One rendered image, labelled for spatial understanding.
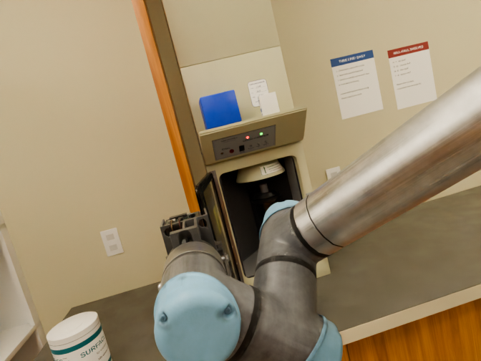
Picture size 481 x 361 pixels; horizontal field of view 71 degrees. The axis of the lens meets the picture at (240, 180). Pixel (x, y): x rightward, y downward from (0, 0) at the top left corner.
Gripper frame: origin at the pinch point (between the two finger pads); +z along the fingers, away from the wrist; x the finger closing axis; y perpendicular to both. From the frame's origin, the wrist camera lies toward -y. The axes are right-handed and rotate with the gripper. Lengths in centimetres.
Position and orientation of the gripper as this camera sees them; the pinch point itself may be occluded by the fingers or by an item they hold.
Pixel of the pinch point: (194, 241)
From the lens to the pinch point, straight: 64.4
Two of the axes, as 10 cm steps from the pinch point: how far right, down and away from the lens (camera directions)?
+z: -1.6, -1.0, 9.8
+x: -9.6, 2.5, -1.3
